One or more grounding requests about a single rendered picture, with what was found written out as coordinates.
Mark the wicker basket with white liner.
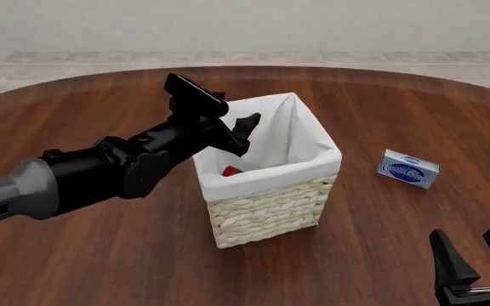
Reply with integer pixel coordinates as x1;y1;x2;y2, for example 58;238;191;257
192;92;343;250

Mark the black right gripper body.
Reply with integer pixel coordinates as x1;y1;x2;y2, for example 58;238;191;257
434;284;490;306

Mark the red tomato sauce tin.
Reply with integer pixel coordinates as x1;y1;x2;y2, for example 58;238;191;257
222;165;247;178

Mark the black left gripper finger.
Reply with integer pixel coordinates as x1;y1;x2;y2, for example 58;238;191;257
232;112;263;144

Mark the blue cream cheese box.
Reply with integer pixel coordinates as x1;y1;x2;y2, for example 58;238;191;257
376;148;441;190

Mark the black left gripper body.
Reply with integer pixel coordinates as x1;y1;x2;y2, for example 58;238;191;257
204;115;252;158

